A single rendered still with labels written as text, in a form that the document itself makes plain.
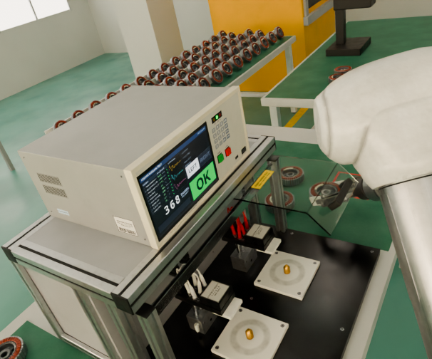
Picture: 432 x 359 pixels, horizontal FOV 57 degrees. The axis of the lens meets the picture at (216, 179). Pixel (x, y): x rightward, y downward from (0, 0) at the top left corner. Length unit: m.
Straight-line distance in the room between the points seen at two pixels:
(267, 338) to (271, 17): 3.81
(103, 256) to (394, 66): 0.68
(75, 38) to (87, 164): 7.84
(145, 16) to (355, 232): 3.85
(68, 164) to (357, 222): 0.96
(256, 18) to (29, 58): 4.70
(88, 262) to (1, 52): 7.02
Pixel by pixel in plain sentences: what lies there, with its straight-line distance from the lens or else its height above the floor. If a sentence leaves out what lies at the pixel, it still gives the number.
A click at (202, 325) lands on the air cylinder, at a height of 0.80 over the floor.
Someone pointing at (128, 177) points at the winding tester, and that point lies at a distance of 0.79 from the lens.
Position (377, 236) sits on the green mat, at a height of 0.75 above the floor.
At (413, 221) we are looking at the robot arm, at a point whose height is 1.31.
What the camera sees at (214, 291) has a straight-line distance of 1.03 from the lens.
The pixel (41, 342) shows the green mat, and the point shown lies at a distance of 1.37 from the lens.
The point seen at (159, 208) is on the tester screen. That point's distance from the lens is 0.85.
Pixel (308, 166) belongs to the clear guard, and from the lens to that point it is 1.16.
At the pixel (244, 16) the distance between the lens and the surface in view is 4.66.
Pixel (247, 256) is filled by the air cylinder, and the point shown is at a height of 0.82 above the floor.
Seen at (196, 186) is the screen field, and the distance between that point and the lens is 0.95.
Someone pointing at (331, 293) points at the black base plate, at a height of 0.77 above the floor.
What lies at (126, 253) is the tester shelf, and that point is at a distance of 0.91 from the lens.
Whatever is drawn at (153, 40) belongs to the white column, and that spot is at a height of 0.79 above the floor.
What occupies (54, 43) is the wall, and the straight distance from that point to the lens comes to 8.38.
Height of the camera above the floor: 1.67
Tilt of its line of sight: 31 degrees down
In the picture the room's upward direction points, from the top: 13 degrees counter-clockwise
